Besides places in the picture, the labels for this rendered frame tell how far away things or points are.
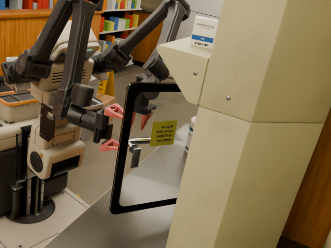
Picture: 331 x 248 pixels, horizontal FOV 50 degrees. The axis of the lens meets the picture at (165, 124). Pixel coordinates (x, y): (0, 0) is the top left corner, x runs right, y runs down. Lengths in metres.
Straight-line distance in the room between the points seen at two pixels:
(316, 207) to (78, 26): 0.91
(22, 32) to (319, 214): 2.62
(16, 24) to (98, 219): 2.24
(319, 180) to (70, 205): 1.51
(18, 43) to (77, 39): 2.03
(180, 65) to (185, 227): 0.38
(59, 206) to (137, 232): 1.20
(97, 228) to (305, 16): 0.77
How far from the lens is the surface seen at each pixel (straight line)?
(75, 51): 1.17
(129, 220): 1.14
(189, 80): 0.73
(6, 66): 1.53
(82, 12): 1.18
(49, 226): 2.12
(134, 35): 1.64
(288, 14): 0.69
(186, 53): 0.73
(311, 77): 0.77
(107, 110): 1.04
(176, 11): 1.49
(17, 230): 2.10
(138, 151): 0.95
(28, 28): 3.23
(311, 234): 1.26
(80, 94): 1.10
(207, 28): 0.81
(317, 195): 1.19
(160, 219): 1.17
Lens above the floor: 1.65
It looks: 23 degrees down
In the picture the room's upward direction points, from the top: 11 degrees clockwise
